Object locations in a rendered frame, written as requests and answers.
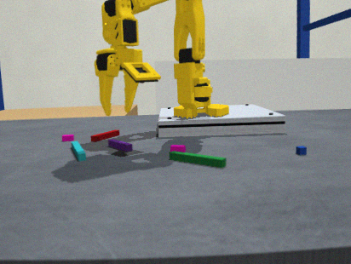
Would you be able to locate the green rod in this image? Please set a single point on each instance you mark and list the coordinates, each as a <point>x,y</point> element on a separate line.
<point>198,159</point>

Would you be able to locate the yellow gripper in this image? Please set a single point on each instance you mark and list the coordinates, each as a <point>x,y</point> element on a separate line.
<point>107,66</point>

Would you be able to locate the purple rod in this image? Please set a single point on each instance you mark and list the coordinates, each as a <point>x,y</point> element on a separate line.
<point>120,145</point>

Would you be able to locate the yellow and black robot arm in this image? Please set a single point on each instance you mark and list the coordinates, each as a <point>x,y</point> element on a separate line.
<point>193,90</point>

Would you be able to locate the red flat bar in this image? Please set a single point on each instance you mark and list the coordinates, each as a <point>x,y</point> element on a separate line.
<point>105,135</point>

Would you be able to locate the small blue cube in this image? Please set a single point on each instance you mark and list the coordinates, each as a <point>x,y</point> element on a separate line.
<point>301,150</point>

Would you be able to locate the magenta rod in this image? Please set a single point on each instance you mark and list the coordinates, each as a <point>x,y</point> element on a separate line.
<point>178,148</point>
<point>68,138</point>

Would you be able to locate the turquoise rod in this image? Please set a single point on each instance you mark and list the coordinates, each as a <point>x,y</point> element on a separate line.
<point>80,153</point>

